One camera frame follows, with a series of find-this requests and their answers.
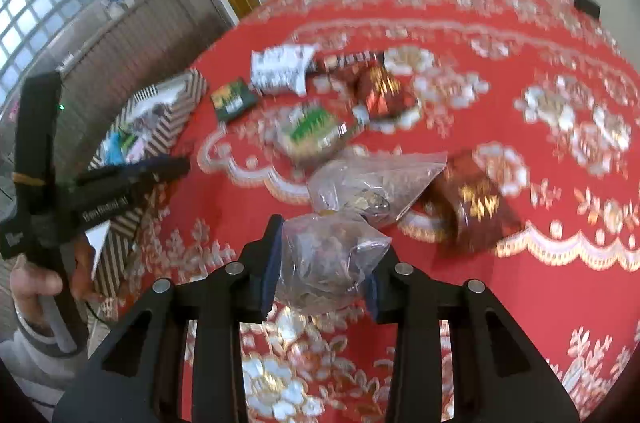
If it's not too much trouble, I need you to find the blue milk sachima packet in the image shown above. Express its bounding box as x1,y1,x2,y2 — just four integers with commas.
103,131,125,165

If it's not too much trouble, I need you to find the pink white snack packet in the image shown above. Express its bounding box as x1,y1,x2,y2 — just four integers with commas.
125,138,146,164

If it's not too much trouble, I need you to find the clear bag of dried fruit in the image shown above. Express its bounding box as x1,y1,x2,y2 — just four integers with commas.
276,212,392,316

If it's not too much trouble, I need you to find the grey sleeved forearm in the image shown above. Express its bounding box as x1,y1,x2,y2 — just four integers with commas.
1,308,89,422

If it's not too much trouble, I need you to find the person's left hand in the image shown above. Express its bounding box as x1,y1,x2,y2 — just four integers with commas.
8,233,104,329

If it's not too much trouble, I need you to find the small green candy packet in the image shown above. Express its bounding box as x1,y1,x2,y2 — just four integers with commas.
118,131,141,157

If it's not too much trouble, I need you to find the striped cardboard tray box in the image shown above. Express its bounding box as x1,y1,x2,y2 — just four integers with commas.
88,69,207,297

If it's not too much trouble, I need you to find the clear bag of dark plums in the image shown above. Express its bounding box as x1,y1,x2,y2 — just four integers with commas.
128,104,168,138

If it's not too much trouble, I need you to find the dark red flat packet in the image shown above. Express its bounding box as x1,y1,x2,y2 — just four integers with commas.
426,150,524,255

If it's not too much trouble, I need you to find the wooden slat cabinet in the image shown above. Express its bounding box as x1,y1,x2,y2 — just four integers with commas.
53,0,228,178

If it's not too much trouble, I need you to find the dark green cracker packet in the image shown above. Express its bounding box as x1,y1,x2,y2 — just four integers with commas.
210,78,259,124

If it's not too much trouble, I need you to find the green clear cookie packet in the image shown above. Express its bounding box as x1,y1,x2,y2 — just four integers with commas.
273,100,363,168

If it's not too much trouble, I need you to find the white barcode snack packet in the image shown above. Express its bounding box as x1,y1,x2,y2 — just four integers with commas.
250,44,316,97

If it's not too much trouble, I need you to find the clear bag of nuts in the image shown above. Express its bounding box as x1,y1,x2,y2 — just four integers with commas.
307,152,447,228

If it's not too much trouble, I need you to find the dark brown snack bar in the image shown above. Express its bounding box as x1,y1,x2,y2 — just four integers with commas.
306,50,384,76

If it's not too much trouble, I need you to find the red gold foil packet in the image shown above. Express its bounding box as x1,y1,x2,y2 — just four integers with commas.
354,62,418,121

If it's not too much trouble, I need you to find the red floral tablecloth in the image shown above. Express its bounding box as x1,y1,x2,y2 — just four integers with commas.
116,0,639,422

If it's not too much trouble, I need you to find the small black box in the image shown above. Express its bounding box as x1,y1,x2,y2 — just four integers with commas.
573,0,601,21

